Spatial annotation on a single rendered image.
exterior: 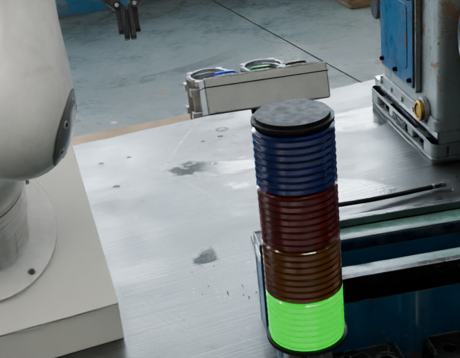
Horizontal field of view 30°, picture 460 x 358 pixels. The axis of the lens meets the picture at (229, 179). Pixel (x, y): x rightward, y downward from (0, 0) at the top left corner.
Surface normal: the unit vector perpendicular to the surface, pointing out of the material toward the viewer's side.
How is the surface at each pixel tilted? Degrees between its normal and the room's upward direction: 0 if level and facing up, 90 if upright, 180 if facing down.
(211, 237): 0
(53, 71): 79
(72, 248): 45
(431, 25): 89
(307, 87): 69
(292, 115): 0
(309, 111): 0
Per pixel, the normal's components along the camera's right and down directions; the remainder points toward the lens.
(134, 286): -0.10, -0.91
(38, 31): 0.80, -0.14
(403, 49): -0.98, 0.15
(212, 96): 0.12, 0.05
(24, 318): 0.18, -0.39
